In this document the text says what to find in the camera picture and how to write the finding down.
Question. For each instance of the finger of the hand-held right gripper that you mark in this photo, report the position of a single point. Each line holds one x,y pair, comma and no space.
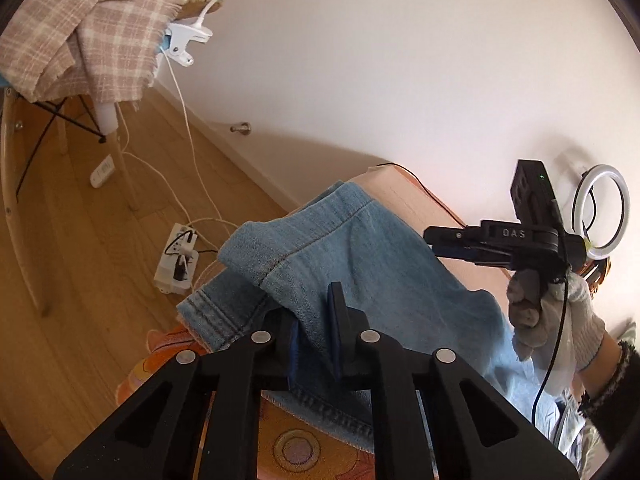
457,254
450,235

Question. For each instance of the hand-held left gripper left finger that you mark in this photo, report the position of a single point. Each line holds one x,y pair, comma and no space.
293,360

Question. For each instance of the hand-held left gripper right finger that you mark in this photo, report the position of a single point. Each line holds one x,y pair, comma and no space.
333,332

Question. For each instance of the blue denim pants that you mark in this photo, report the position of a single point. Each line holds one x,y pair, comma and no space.
380,280

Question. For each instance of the person's right forearm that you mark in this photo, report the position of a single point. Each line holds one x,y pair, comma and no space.
612,390

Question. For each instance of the person's right hand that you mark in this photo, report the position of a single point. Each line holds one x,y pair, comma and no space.
575,320

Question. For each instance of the white power strip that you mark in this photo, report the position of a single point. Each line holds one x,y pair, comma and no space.
176,260

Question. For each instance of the metal door stop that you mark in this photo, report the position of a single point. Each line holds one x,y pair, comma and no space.
242,128

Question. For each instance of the white clip lamp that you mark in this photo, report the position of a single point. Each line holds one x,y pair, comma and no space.
187,40

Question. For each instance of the wooden leg chair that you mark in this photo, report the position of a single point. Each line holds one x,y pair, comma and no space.
12,170

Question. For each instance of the speckled wooden object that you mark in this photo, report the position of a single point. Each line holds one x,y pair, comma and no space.
200,0

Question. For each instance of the beige plaid blanket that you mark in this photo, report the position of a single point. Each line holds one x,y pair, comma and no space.
90,35

